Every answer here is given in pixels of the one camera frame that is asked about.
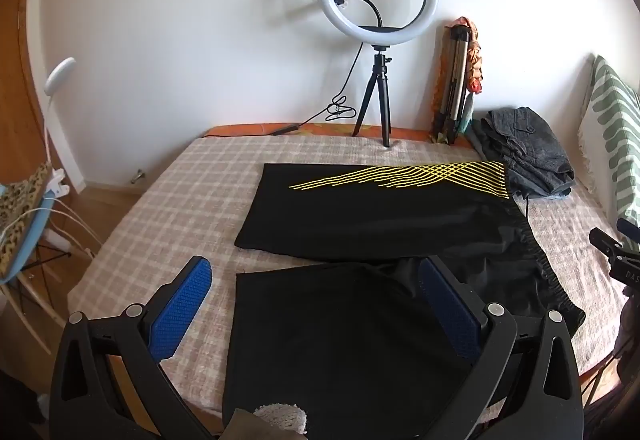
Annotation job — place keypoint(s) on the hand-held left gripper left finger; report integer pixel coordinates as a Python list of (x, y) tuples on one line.
[(185, 305)]

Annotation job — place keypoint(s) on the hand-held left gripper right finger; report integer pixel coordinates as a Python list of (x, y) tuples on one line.
[(450, 315)]

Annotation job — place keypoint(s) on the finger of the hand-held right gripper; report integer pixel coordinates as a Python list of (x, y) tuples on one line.
[(617, 260), (631, 226)]

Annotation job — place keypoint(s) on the black pants with yellow stripes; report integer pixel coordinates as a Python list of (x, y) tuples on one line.
[(380, 220)]

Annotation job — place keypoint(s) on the dark grey pants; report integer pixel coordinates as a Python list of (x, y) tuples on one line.
[(480, 139)]

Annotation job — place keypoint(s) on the blue jeans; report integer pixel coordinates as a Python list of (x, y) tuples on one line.
[(560, 193)]

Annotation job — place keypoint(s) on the green white patterned pillow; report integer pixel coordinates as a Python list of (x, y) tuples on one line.
[(612, 129)]

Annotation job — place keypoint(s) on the beige plaid blanket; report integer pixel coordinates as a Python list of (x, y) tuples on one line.
[(175, 200)]

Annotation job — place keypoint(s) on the brown cloth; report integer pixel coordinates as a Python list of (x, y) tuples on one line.
[(240, 427)]

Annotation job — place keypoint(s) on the metal door stopper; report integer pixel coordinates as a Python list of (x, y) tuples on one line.
[(138, 176)]

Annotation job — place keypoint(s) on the white power strip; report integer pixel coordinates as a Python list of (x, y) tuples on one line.
[(57, 240)]

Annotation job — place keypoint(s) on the white lace cloth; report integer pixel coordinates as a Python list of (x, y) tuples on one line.
[(282, 417)]

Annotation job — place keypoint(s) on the light blue chair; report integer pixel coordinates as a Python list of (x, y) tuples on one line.
[(15, 270)]

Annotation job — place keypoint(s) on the leopard print cloth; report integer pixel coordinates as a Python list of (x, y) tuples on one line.
[(20, 205)]

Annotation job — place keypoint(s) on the folded tripod with orange cloth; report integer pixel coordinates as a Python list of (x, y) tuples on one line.
[(475, 54)]

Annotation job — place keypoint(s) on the folded silver tripod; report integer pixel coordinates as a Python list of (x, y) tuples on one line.
[(456, 69)]

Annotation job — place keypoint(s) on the black mini tripod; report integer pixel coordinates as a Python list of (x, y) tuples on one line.
[(381, 69)]

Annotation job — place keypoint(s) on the white clip lamp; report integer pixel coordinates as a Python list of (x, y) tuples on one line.
[(60, 72)]

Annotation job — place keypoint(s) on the wooden door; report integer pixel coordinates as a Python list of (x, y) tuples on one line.
[(20, 69)]

